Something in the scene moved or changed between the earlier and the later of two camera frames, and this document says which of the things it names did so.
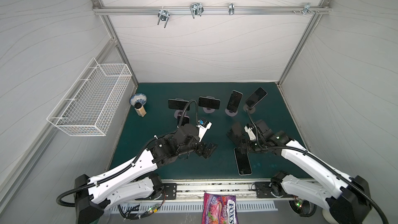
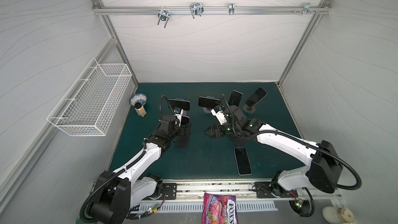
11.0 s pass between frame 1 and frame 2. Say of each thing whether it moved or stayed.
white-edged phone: stayed
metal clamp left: stayed
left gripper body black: moved
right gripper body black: moved
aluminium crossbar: stayed
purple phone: stayed
